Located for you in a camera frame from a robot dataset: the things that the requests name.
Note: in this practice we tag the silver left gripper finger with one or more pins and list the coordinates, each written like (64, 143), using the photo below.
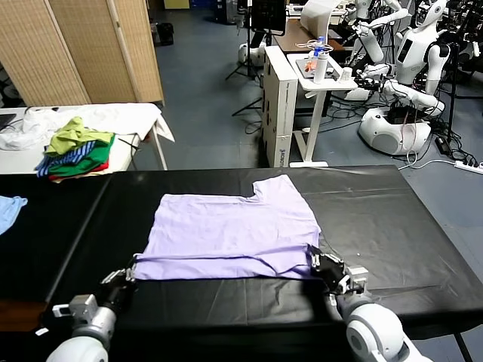
(115, 276)
(131, 272)

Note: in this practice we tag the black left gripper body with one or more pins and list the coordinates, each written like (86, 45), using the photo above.
(117, 296)

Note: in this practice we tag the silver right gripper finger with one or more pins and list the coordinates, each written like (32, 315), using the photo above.
(315, 258)
(334, 262)

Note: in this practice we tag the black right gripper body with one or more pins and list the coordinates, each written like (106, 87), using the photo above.
(334, 279)

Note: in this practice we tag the lavender t-shirt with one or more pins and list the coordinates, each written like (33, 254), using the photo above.
(234, 226)

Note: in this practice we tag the white robot with raised arm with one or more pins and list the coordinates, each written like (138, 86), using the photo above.
(371, 41)

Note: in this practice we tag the small white robot base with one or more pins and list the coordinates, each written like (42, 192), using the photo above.
(258, 56)

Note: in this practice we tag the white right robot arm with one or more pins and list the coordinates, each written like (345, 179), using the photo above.
(373, 332)

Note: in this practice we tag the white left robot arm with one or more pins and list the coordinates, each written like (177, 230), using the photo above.
(87, 339)

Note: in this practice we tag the pile of colourful clothes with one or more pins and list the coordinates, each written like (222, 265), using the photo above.
(96, 154)

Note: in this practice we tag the large black table cover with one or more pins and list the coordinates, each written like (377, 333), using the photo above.
(377, 226)

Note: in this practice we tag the small black table cover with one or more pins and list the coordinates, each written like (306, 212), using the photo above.
(49, 234)

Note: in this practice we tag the beige garment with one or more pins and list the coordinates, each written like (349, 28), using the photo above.
(81, 177)

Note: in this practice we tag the red garment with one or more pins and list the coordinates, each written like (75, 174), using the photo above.
(100, 167)

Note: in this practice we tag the light blue garment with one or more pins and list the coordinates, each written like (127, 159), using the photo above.
(9, 215)

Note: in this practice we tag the white table leg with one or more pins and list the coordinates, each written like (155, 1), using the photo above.
(160, 149)

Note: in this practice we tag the blue striped garment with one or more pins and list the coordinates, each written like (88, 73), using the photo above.
(66, 158)

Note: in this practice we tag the lime green garment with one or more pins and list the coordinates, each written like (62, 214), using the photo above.
(69, 137)

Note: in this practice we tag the tall white cardboard box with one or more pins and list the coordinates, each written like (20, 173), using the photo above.
(281, 113)

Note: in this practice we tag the white tablecloth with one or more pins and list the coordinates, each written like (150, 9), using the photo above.
(124, 117)

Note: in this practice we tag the black power adapter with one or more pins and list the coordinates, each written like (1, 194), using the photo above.
(442, 145)

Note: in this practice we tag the white standing desk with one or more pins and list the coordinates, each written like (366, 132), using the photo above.
(320, 98)

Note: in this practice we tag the black monitor stand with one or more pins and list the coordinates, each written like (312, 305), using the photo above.
(247, 107)

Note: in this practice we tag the white power strip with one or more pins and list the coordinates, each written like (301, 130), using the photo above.
(469, 166)

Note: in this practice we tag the white crumpled cloth pile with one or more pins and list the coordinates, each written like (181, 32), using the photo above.
(35, 126)

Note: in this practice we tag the white paper cup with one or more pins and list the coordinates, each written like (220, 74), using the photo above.
(346, 75)

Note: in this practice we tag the white tumbler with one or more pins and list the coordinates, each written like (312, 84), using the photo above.
(320, 69)

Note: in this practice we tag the black laptop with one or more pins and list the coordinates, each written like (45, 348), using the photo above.
(7, 121)

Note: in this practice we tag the grey laptop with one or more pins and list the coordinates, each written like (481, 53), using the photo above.
(303, 67)

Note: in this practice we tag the small orange object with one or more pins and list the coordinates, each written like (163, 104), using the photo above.
(311, 66)

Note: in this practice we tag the black pole stand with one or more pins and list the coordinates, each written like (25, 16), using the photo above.
(454, 94)

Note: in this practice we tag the black tripod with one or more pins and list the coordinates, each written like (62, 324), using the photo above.
(249, 56)

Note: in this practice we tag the blue capped water bottle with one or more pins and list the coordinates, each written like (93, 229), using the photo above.
(319, 44)

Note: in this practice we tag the brown wooden desk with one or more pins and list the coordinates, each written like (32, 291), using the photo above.
(292, 37)

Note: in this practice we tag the white humanoid robot with base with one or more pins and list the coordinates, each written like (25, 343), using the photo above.
(411, 49)

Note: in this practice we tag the bamboo folding screen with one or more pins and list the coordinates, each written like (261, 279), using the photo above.
(75, 49)

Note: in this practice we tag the black trash bin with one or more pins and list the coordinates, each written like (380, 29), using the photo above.
(165, 34)

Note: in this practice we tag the white curved shell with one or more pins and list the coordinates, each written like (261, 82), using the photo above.
(315, 17)

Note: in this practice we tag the black monitor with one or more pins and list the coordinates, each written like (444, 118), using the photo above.
(268, 15)

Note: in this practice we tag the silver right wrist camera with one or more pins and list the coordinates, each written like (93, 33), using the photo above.
(356, 277)

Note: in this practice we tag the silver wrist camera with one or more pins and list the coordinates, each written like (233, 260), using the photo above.
(81, 305)
(356, 277)

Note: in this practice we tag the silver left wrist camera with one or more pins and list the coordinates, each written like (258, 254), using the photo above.
(81, 305)

